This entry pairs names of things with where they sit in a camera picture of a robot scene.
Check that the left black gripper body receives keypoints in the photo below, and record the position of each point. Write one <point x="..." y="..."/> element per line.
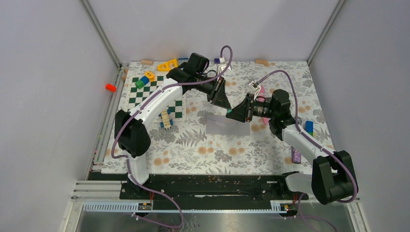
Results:
<point x="211" y="88"/>

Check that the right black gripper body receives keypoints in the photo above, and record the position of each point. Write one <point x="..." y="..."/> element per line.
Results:
<point x="259" y="109"/>

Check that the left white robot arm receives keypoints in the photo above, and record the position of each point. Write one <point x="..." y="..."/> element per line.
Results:
<point x="131" y="133"/>

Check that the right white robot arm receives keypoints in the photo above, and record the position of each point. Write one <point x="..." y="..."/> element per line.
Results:
<point x="333" y="177"/>

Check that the pink marker pen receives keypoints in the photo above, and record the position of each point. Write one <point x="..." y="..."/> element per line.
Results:
<point x="262" y="91"/>

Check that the yellow triangle toy block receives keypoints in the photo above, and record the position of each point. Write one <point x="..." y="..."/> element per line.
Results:
<point x="167" y="66"/>

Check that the right wooden cylinder peg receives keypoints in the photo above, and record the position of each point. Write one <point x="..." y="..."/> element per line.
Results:
<point x="262" y="62"/>

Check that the wooden cylinder peg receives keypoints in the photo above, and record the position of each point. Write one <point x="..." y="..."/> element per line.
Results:
<point x="146" y="62"/>
<point x="262" y="62"/>

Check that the colourful lego brick stack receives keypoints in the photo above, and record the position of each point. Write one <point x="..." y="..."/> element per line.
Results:
<point x="309" y="127"/>

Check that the wooden toy car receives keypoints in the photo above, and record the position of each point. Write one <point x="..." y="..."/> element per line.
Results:
<point x="166" y="121"/>

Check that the purple glitter microphone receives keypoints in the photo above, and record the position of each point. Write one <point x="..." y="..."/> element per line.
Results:
<point x="296" y="156"/>

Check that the floral patterned table mat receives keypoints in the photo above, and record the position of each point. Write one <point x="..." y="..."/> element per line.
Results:
<point x="186" y="148"/>

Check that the blue cube block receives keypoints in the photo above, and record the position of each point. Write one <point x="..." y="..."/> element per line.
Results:
<point x="144" y="80"/>

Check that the left wooden cylinder peg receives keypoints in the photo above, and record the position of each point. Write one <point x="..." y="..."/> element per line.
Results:
<point x="146" y="62"/>

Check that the green cube block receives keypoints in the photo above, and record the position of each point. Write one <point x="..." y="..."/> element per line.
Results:
<point x="140" y="84"/>

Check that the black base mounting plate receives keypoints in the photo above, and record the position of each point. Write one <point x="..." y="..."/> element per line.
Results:
<point x="211" y="192"/>

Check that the green white chessboard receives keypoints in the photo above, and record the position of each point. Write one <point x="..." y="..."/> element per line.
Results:
<point x="174" y="107"/>

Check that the red cylinder block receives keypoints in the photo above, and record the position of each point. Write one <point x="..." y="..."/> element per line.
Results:
<point x="110" y="87"/>

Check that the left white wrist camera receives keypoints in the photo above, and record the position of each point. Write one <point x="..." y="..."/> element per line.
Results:
<point x="222" y="67"/>

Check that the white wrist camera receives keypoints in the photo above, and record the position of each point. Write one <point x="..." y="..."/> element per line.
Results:
<point x="222" y="67"/>
<point x="255" y="88"/>

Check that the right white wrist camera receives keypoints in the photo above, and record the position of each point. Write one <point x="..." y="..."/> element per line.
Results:
<point x="255" y="88"/>

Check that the orange ring toy block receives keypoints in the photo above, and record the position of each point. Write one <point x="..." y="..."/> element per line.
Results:
<point x="150" y="75"/>

